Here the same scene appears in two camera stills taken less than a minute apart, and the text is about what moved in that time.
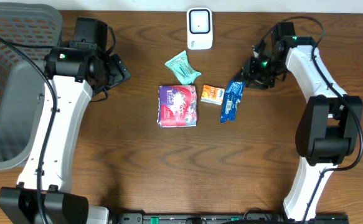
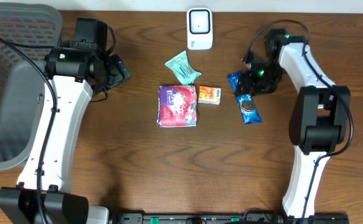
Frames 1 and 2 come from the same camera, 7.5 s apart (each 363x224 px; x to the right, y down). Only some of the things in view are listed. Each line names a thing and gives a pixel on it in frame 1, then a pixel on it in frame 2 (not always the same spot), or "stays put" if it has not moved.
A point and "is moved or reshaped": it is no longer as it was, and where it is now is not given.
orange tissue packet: (212, 94) is moved or reshaped
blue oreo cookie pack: (232, 98) to (248, 109)
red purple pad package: (177, 106) stays put
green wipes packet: (181, 65) stays put
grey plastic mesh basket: (15, 37) stays put
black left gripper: (119, 70) stays put
